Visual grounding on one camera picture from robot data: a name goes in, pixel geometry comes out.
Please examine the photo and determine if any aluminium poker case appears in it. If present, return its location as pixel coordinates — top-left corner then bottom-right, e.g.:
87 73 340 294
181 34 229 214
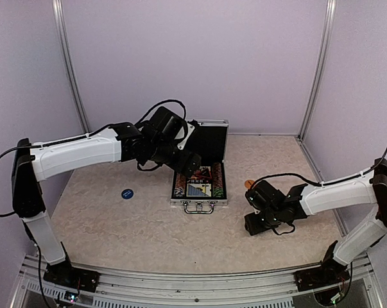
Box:
170 119 229 215

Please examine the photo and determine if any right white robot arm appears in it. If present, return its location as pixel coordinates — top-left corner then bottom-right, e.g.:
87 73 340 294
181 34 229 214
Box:
245 158 387 285

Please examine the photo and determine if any right chip row in case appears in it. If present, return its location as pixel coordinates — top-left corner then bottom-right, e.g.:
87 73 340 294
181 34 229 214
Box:
212 162 223 188

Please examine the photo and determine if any left aluminium frame post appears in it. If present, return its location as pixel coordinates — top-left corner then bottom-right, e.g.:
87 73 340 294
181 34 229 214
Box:
52 0 90 133

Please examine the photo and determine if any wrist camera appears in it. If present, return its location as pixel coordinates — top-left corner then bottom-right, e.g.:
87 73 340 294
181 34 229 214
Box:
175 120 198 150
245 180 286 213

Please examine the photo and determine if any blue card deck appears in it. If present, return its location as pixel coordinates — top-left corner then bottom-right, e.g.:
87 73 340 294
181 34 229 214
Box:
186 183 212 197

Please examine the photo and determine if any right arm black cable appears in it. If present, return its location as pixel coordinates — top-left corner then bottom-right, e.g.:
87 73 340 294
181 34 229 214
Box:
249 131 387 189

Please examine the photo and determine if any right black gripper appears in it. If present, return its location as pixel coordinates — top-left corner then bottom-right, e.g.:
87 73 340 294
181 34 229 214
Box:
245 208 282 235

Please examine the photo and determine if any left chip row in case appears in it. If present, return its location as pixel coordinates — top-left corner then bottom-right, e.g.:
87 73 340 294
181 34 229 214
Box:
173 173 187 197

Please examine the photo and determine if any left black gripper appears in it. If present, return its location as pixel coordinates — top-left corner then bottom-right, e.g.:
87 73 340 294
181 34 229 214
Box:
149 139 202 178

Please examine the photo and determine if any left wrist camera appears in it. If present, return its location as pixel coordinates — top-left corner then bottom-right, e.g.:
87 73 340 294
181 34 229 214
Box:
175 120 198 150

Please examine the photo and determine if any green chip stack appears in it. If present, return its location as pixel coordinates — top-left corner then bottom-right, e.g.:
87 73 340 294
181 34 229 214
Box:
212 184 225 198

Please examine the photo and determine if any chip row in case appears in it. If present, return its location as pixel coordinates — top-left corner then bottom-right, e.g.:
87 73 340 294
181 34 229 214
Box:
173 173 187 197
212 162 223 188

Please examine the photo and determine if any blue round button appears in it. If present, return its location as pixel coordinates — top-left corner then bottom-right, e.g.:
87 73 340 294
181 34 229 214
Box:
121 189 134 200

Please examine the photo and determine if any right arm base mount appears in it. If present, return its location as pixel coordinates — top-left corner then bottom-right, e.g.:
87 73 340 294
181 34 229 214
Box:
294 241 351 291

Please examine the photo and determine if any aluminium frame post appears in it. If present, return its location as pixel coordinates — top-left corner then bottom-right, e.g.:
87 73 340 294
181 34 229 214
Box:
297 0 337 142
52 0 90 133

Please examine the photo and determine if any orange round button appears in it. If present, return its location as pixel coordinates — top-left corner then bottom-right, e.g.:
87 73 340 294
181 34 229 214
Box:
245 180 254 189

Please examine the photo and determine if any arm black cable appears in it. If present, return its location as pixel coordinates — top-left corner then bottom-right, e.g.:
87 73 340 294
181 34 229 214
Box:
249 131 387 189
0 99 187 218

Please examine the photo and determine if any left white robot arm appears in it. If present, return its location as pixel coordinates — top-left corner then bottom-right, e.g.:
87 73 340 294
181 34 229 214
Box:
12 107 201 286

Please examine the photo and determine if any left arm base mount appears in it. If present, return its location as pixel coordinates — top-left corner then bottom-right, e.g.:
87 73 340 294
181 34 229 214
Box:
44 243 100 293

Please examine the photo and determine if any right aluminium frame post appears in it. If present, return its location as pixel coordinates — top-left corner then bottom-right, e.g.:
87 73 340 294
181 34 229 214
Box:
297 0 337 142

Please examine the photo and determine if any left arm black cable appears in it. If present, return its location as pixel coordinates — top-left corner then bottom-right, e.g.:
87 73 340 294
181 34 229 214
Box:
0 99 187 218

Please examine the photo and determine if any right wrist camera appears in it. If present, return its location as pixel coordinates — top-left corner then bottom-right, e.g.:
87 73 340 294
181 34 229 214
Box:
245 180 286 213

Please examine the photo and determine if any red card deck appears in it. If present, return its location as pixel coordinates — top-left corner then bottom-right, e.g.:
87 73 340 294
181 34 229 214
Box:
193 165 212 181

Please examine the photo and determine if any front aluminium rail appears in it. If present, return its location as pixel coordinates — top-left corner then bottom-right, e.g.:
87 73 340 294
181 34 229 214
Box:
5 255 387 307

